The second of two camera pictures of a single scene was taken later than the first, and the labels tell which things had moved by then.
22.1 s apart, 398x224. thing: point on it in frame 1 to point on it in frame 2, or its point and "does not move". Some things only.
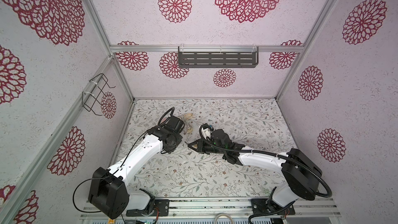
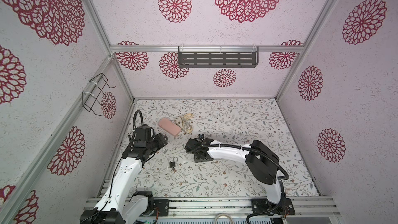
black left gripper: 179,137 to 161,141
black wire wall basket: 94,93 does not move
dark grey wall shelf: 218,57 does not move
